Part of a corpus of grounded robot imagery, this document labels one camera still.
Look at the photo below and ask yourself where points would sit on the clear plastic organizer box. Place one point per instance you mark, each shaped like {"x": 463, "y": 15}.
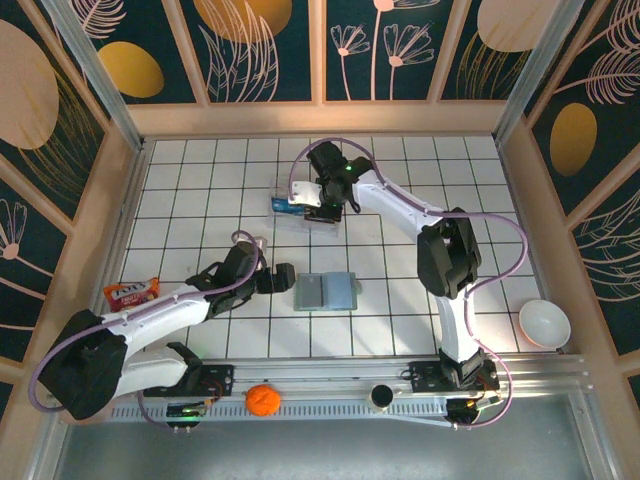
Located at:
{"x": 285, "y": 225}

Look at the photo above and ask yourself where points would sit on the green card holder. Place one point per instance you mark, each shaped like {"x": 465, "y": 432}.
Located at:
{"x": 340, "y": 292}

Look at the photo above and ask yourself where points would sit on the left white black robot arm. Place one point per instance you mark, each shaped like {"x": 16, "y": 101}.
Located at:
{"x": 160, "y": 320}

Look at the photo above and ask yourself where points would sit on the blue credit card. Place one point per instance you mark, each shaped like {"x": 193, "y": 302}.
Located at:
{"x": 280, "y": 205}

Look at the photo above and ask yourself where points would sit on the orange candy bag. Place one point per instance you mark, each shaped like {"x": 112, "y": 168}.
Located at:
{"x": 130, "y": 295}

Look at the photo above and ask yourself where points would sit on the orange ball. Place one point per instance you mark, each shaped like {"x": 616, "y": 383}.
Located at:
{"x": 262, "y": 400}

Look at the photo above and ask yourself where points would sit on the black connector board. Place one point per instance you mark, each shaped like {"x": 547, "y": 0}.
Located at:
{"x": 465, "y": 410}
{"x": 185, "y": 412}

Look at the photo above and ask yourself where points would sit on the white bowl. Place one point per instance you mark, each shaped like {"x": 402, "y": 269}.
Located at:
{"x": 544, "y": 322}

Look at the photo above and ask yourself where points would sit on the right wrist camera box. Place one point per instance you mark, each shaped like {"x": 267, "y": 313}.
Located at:
{"x": 305, "y": 192}

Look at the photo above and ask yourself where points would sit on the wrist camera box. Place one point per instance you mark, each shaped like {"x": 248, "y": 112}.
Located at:
{"x": 305, "y": 192}
{"x": 260, "y": 244}

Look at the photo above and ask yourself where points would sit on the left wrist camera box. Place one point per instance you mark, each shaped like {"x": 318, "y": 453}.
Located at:
{"x": 260, "y": 244}

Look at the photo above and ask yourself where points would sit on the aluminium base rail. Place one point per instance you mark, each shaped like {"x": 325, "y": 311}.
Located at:
{"x": 325, "y": 370}

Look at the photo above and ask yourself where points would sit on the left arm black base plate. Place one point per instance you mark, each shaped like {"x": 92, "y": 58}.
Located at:
{"x": 222, "y": 380}

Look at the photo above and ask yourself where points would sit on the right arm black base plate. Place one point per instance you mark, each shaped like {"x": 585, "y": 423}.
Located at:
{"x": 425, "y": 375}

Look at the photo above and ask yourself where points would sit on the aluminium frame post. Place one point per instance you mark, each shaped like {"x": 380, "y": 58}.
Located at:
{"x": 538, "y": 70}
{"x": 93, "y": 70}

